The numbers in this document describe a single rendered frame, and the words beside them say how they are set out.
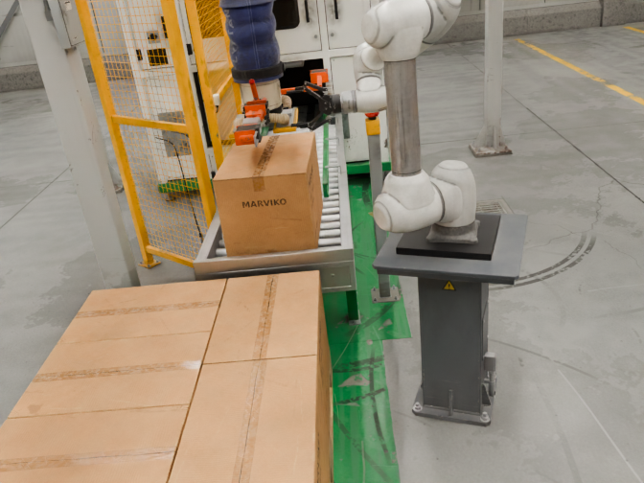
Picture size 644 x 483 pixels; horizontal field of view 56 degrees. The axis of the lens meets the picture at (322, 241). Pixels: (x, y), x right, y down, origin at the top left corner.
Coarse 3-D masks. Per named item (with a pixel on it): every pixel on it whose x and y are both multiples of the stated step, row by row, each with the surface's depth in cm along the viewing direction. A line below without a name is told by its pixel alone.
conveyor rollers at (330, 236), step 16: (304, 128) 464; (320, 128) 457; (320, 144) 423; (320, 160) 391; (336, 160) 390; (320, 176) 366; (336, 176) 365; (336, 192) 341; (336, 208) 318; (336, 224) 301; (320, 240) 286; (336, 240) 285; (224, 256) 282
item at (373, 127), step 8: (368, 120) 296; (376, 120) 294; (368, 128) 295; (376, 128) 295; (368, 136) 297; (376, 136) 297; (368, 144) 299; (376, 144) 299; (376, 152) 301; (376, 160) 303; (376, 168) 304; (376, 176) 306; (376, 184) 308; (376, 192) 310; (376, 224) 318; (376, 232) 320; (384, 232) 320; (376, 240) 322; (384, 240) 322; (376, 248) 327; (384, 280) 333; (384, 288) 335; (384, 296) 337
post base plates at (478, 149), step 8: (480, 136) 534; (472, 144) 546; (480, 144) 537; (504, 144) 537; (472, 152) 535; (480, 152) 524; (488, 152) 523; (496, 152) 523; (504, 152) 523; (112, 168) 550; (112, 176) 553; (120, 176) 553; (120, 184) 552; (120, 192) 541
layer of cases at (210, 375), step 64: (128, 320) 241; (192, 320) 236; (256, 320) 231; (320, 320) 240; (64, 384) 208; (128, 384) 204; (192, 384) 200; (256, 384) 197; (320, 384) 210; (0, 448) 182; (64, 448) 180; (128, 448) 177; (192, 448) 174; (256, 448) 171; (320, 448) 186
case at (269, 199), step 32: (224, 160) 280; (256, 160) 275; (288, 160) 270; (224, 192) 259; (256, 192) 258; (288, 192) 257; (320, 192) 314; (224, 224) 266; (256, 224) 265; (288, 224) 264; (320, 224) 300
